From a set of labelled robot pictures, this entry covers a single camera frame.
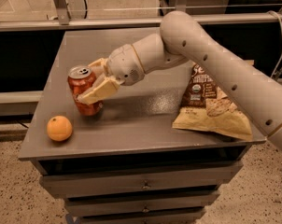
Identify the red coke can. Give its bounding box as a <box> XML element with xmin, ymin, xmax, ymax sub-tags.
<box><xmin>67</xmin><ymin>65</ymin><xmax>103</xmax><ymax>116</ymax></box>

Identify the grey drawer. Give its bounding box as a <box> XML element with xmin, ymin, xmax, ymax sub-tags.
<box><xmin>40</xmin><ymin>161</ymin><xmax>243</xmax><ymax>198</ymax></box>
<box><xmin>65</xmin><ymin>190</ymin><xmax>219</xmax><ymax>217</ymax></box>
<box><xmin>80</xmin><ymin>208</ymin><xmax>205</xmax><ymax>224</ymax></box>

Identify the white cable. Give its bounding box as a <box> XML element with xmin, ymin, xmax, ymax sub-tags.
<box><xmin>266</xmin><ymin>10</ymin><xmax>282</xmax><ymax>79</ymax></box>

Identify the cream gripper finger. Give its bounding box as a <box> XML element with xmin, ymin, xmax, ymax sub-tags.
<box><xmin>89</xmin><ymin>58</ymin><xmax>107</xmax><ymax>77</ymax></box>
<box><xmin>77</xmin><ymin>76</ymin><xmax>124</xmax><ymax>105</ymax></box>

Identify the orange fruit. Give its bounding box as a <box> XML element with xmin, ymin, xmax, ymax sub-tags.
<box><xmin>47</xmin><ymin>116</ymin><xmax>73</xmax><ymax>142</ymax></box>

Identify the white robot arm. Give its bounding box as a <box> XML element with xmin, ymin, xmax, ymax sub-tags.
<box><xmin>78</xmin><ymin>11</ymin><xmax>282</xmax><ymax>151</ymax></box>

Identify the metal railing frame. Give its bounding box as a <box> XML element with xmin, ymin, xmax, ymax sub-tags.
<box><xmin>0</xmin><ymin>0</ymin><xmax>282</xmax><ymax>31</ymax></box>

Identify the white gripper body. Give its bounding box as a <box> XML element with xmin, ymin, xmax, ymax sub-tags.
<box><xmin>107</xmin><ymin>44</ymin><xmax>145</xmax><ymax>86</ymax></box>

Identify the sea salt chips bag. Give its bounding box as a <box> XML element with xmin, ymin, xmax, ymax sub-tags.
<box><xmin>172</xmin><ymin>63</ymin><xmax>253</xmax><ymax>141</ymax></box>

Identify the top grey drawer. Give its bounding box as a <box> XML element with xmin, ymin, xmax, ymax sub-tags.
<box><xmin>40</xmin><ymin>161</ymin><xmax>243</xmax><ymax>198</ymax></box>

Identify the bottom grey drawer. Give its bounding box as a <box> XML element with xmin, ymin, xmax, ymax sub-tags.
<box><xmin>80</xmin><ymin>208</ymin><xmax>205</xmax><ymax>224</ymax></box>

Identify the grey drawer cabinet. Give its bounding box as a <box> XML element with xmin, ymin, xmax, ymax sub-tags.
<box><xmin>18</xmin><ymin>26</ymin><xmax>267</xmax><ymax>224</ymax></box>

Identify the middle grey drawer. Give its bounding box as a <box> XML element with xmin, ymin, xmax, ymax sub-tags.
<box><xmin>65</xmin><ymin>190</ymin><xmax>219</xmax><ymax>217</ymax></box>

